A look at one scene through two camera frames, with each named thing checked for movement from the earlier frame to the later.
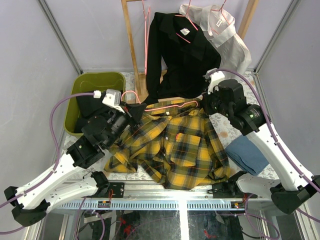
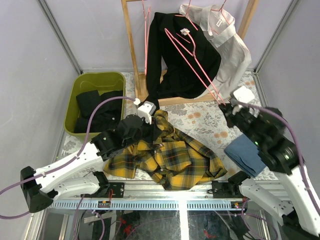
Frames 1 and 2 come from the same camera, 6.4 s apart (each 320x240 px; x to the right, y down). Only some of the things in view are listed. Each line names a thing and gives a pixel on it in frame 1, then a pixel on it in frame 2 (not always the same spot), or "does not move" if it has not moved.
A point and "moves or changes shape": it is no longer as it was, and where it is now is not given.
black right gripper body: (213, 104) -> (243, 120)
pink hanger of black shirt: (189, 20) does not move
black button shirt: (87, 107) does not move
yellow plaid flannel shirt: (174, 140) moves or changes shape
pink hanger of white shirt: (219, 10) does not move
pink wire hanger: (146, 35) does not move
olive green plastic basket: (83, 83) does not move
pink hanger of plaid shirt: (197, 104) -> (193, 53)
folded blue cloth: (243, 153) does not move
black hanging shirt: (180, 55) does not move
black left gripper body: (129, 114) -> (152, 130)
